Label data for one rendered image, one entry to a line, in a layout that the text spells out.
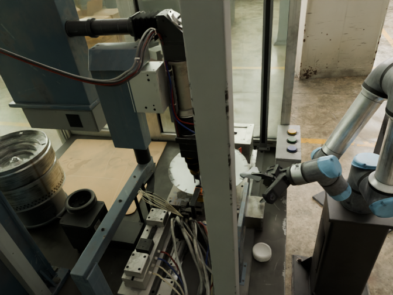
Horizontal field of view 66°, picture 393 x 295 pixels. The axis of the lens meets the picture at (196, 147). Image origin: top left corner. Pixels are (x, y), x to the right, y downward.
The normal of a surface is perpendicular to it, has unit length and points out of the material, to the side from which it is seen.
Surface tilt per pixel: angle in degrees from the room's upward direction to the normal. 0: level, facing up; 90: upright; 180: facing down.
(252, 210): 0
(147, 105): 90
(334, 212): 0
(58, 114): 90
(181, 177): 0
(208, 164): 90
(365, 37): 90
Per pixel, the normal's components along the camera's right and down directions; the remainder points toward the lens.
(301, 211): -0.10, -0.80
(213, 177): -0.25, 0.59
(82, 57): 0.96, 0.07
